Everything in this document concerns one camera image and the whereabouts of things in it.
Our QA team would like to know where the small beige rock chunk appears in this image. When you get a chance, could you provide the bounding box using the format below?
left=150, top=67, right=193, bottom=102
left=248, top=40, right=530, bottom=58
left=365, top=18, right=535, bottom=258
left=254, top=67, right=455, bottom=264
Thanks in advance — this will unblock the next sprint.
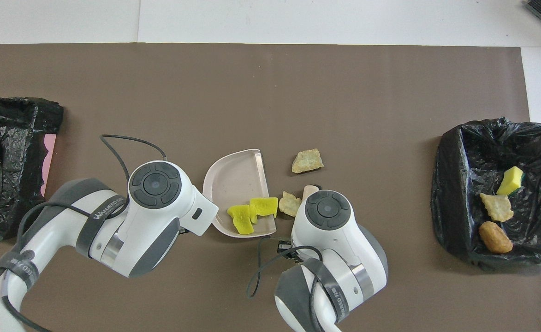
left=279, top=191, right=302, bottom=218

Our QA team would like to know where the pink plastic bin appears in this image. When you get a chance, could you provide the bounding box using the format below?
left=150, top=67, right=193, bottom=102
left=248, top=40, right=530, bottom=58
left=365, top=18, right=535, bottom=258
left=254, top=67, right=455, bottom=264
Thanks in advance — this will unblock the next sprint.
left=40, top=134, right=57, bottom=196

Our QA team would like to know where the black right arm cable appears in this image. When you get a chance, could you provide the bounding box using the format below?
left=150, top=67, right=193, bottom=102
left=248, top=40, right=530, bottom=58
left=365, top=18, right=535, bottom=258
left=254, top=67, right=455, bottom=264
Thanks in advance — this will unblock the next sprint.
left=246, top=235, right=326, bottom=332

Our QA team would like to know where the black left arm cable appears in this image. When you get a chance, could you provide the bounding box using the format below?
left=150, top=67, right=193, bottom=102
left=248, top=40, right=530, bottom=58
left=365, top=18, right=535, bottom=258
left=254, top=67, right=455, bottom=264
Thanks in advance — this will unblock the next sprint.
left=100, top=134, right=168, bottom=183

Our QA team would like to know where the yellow wavy sponge piece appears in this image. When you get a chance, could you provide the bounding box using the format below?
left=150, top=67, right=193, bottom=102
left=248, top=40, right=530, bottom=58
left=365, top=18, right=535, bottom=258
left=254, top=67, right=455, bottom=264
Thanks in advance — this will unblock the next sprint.
left=227, top=204, right=255, bottom=235

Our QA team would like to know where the large beige rock chunk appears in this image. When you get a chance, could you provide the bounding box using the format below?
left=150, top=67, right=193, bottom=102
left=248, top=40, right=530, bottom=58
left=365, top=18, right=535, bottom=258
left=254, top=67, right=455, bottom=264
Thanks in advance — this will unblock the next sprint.
left=291, top=148, right=325, bottom=174

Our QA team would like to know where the beige plastic dustpan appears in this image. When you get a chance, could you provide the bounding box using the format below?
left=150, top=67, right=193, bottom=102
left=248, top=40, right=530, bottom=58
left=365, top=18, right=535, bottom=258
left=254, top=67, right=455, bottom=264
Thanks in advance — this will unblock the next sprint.
left=202, top=148, right=278, bottom=238

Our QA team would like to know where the brown paper table mat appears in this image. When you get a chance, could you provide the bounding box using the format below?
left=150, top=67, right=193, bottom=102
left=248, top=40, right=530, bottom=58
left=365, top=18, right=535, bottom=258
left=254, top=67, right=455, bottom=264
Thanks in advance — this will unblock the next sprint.
left=0, top=43, right=541, bottom=332

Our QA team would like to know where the yellow notched sponge piece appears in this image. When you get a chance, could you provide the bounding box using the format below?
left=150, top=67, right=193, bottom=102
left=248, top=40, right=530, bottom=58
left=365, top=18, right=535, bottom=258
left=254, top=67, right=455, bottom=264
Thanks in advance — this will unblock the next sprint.
left=249, top=197, right=279, bottom=225

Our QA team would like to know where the brown toy bread roll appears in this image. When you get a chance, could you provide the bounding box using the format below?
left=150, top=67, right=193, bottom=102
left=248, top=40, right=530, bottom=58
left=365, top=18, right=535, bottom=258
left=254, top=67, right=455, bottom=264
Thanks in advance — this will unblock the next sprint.
left=478, top=221, right=514, bottom=254

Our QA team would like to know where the black bag lined trash bin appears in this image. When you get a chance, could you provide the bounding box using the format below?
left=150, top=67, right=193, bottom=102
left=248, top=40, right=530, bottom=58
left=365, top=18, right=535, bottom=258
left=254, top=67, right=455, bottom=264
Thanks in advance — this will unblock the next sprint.
left=431, top=117, right=541, bottom=273

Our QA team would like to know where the yellow sponge green backing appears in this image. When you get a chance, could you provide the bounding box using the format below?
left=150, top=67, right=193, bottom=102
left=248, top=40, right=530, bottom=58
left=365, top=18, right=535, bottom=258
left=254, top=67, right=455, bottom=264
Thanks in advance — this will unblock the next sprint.
left=496, top=166, right=524, bottom=196

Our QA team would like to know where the toy croissant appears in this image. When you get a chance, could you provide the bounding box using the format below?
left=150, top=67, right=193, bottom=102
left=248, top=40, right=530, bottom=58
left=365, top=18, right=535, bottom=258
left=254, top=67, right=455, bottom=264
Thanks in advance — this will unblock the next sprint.
left=479, top=193, right=515, bottom=222

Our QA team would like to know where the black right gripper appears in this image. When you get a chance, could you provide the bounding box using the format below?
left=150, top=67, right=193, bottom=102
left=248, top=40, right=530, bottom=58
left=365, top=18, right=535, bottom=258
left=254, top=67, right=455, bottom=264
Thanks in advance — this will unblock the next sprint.
left=277, top=240, right=305, bottom=261

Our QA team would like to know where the black crumpled trash bag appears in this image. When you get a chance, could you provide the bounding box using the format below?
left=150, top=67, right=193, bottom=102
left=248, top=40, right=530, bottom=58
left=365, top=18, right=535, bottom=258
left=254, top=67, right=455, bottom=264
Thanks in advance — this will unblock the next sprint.
left=0, top=96, right=64, bottom=241

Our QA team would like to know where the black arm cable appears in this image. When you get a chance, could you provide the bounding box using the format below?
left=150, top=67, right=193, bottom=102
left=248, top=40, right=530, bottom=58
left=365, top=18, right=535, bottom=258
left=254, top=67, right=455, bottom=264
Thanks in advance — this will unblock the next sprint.
left=246, top=235, right=326, bottom=332
left=100, top=134, right=168, bottom=183

